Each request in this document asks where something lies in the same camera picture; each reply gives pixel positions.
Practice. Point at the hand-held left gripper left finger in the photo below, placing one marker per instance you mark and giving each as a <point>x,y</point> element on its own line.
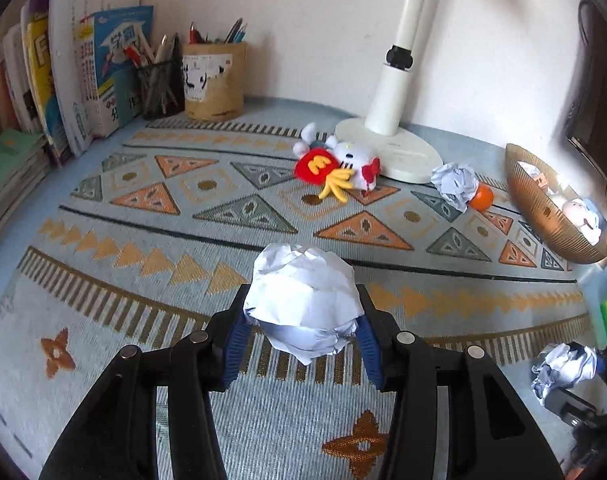
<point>236,352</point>

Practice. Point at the stack of green books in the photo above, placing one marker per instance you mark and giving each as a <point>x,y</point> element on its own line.
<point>8,170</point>

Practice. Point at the white desk lamp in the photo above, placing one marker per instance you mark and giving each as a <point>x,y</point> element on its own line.
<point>393,105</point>

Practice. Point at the black mesh pen holder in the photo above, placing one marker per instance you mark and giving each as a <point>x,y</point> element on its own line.
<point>161,92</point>

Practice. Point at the golden bowl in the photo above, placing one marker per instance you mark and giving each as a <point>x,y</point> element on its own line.
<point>543,210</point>

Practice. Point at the small orange ball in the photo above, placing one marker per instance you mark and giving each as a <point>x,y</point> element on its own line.
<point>482,199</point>

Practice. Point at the patterned woven mat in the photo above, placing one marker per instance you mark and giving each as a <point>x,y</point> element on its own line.
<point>133,260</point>

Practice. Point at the red and white kitty plush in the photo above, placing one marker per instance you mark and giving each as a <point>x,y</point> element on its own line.
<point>333,165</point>

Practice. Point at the white workbook stack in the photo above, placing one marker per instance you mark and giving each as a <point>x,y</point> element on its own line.
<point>73,60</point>

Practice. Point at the cardboard pen cup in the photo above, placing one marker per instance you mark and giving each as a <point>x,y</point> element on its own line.
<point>218,85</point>

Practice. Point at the dark framed object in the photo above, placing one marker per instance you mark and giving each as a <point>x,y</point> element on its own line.
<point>593,110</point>

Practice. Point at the blue workbook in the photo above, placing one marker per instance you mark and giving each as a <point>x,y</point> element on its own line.
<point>118,70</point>

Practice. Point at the white paper ball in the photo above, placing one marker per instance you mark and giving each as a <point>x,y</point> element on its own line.
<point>303,300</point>
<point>566,367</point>
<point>453,182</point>

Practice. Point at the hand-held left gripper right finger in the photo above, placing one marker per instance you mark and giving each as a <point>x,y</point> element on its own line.
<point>369,352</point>

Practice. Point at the bunch of pens and pencils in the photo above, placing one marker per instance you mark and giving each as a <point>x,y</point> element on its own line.
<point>218,35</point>
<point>153,52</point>

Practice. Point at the yellow book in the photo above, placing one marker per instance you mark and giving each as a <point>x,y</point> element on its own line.
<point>38,85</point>

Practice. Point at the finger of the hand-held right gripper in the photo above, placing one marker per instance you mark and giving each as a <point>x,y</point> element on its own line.
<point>568,405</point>

